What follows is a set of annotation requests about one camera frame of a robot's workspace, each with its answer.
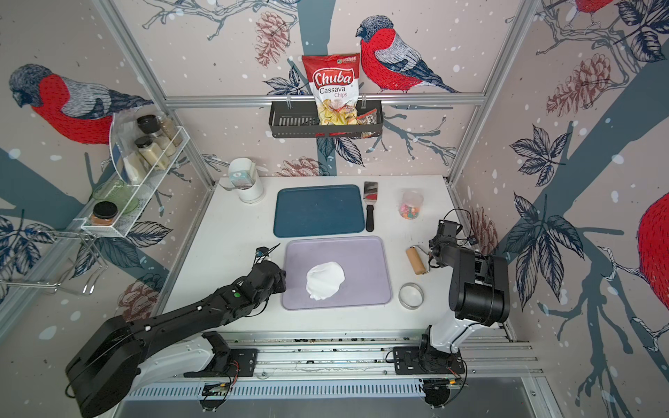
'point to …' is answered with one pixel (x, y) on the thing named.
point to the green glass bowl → (118, 192)
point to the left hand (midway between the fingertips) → (288, 269)
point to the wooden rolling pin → (415, 261)
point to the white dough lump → (323, 280)
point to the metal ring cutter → (417, 286)
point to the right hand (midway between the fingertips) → (439, 243)
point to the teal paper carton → (240, 179)
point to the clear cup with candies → (410, 204)
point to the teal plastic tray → (318, 211)
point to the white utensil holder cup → (249, 195)
